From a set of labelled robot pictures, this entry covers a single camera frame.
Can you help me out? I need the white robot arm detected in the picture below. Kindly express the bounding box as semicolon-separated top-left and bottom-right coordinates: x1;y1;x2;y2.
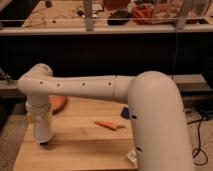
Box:
17;63;195;171

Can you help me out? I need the orange ceramic bowl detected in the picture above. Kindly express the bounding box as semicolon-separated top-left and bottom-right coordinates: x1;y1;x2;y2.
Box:
50;95;67;113

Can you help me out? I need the blue eraser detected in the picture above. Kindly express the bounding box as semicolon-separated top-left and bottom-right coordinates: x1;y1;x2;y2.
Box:
121;107;130;119

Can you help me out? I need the orange carrot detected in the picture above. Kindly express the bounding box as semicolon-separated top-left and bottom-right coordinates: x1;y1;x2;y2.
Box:
94;121;125;131

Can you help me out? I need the clear plastic wrapper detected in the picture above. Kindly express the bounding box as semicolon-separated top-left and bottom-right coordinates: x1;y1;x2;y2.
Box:
126;149;137;165

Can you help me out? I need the black object on bench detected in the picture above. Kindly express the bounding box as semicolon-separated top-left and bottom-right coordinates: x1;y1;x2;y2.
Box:
107;10;131;25

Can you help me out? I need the red basket on bench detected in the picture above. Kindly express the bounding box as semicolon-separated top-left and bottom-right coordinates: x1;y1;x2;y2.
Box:
131;5;153;25

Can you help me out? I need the metal upright post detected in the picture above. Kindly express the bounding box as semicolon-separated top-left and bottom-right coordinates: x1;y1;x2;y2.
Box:
83;0;94;31

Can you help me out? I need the black floor cable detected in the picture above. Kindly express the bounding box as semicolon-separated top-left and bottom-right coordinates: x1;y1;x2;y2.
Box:
186;116;209;167

